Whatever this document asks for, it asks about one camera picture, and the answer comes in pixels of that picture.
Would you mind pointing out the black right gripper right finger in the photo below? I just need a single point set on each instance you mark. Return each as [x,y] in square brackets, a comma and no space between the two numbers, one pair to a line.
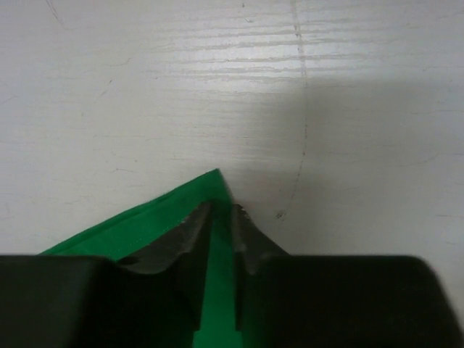
[285,300]

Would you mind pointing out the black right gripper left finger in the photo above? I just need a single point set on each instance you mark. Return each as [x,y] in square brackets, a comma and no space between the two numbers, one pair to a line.
[150,298]

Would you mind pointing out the green t shirt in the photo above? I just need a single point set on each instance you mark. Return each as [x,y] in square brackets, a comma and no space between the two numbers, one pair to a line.
[132,229]

